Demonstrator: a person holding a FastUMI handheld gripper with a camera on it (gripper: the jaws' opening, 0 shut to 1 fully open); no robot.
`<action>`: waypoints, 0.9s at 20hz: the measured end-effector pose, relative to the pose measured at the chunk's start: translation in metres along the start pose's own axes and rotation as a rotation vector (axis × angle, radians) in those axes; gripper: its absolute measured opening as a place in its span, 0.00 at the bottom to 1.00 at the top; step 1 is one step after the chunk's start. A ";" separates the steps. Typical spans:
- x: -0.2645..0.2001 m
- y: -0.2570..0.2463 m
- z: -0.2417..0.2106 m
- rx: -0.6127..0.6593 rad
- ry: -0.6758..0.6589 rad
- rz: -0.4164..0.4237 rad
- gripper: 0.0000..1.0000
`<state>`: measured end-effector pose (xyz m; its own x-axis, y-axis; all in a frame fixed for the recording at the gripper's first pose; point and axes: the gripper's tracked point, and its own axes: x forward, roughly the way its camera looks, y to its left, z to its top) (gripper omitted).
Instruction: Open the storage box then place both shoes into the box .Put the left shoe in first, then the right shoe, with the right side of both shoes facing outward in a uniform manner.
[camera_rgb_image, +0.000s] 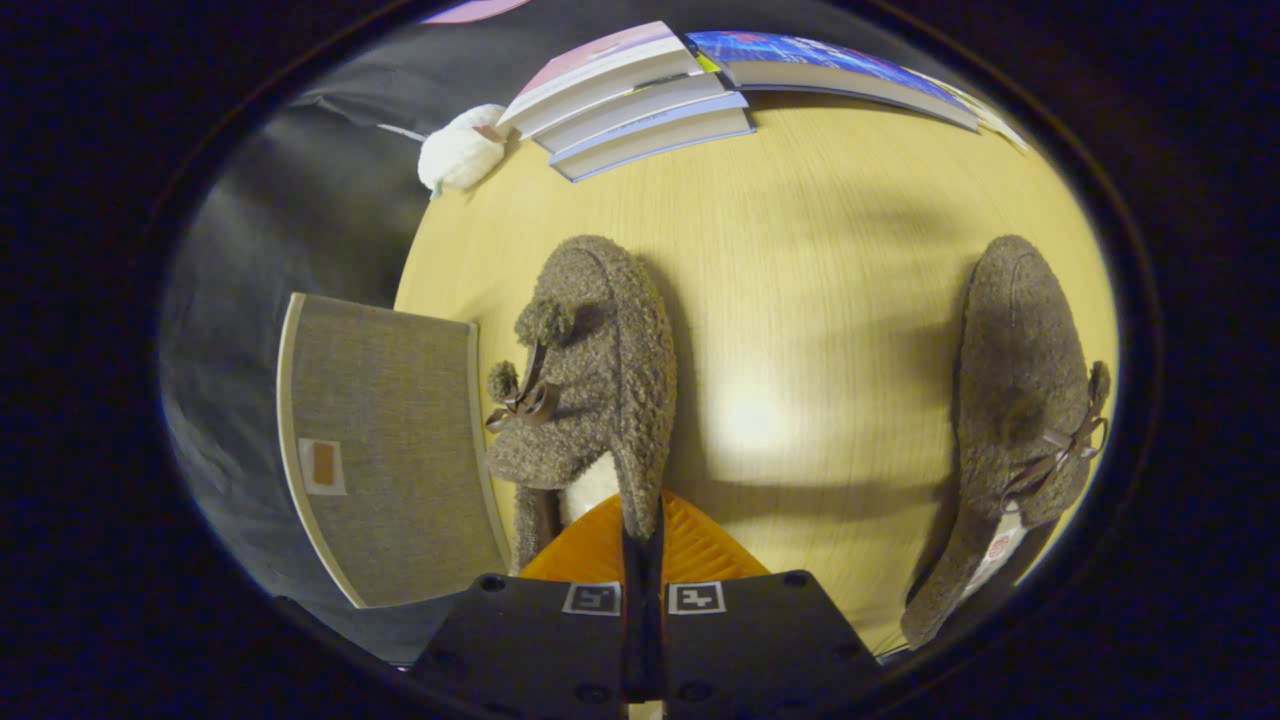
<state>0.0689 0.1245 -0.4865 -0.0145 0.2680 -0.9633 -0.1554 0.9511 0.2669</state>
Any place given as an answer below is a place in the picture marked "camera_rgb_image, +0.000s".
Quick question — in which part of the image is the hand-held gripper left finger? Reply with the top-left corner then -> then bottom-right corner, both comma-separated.
408,496 -> 647,717

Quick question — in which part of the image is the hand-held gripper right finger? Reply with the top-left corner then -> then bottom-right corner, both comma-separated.
644,488 -> 883,717

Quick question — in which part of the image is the brown fuzzy shoe white tag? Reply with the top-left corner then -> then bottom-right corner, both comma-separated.
899,234 -> 1114,650

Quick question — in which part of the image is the black backdrop cloth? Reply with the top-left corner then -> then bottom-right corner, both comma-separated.
158,5 -> 561,666

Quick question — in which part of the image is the white plush ball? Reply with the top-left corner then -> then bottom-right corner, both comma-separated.
417,103 -> 513,194

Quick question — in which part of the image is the blue edged book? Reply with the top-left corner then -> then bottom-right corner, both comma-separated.
547,92 -> 757,184

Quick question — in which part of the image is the white cover book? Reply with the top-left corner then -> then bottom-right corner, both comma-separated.
532,72 -> 738,155

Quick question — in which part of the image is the thin pale magazine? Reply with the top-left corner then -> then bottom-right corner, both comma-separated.
905,68 -> 1031,153

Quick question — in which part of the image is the pink cover book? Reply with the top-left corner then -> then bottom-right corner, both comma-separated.
496,21 -> 705,140

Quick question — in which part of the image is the blue cover book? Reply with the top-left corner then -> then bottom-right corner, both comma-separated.
685,29 -> 982,133

